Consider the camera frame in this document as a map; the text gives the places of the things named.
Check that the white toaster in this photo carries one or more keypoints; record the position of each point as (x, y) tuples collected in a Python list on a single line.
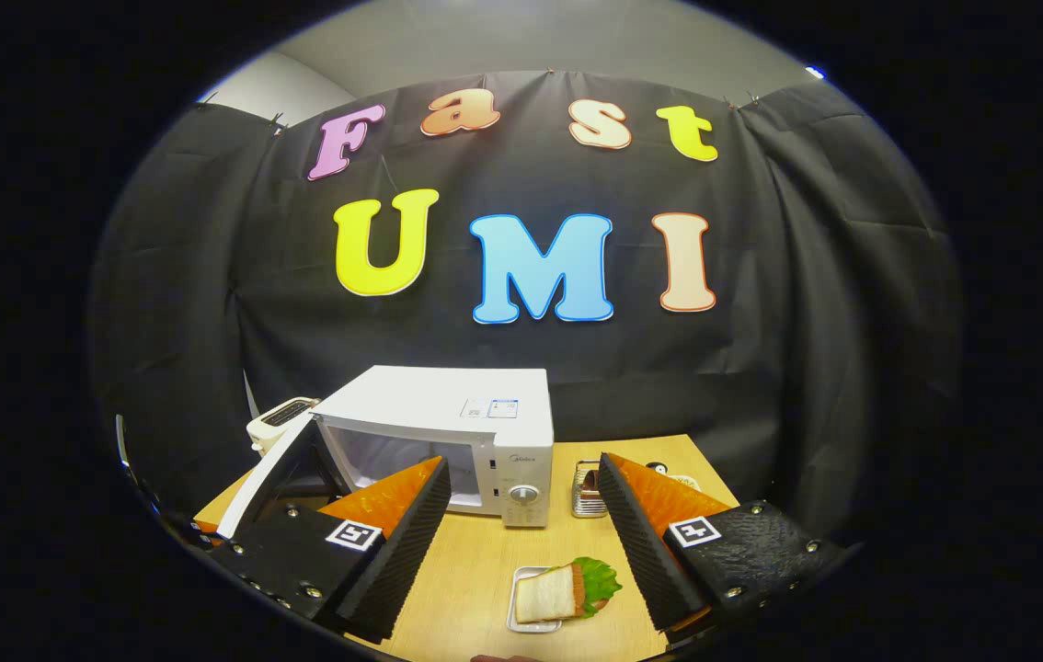
[(278, 425)]

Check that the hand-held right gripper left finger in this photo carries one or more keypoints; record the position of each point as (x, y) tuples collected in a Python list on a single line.
[(402, 561)]

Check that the small seasoning dish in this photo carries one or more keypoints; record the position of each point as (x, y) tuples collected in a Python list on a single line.
[(682, 480)]

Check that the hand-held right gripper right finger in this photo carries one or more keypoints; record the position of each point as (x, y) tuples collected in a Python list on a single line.
[(641, 552)]

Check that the white microwave oven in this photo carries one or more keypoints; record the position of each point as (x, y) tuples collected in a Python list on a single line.
[(448, 395)]

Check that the sandwich with lettuce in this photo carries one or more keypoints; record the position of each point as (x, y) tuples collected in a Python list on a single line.
[(549, 596)]

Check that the small ceiling light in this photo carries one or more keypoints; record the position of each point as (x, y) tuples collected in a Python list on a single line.
[(816, 72)]

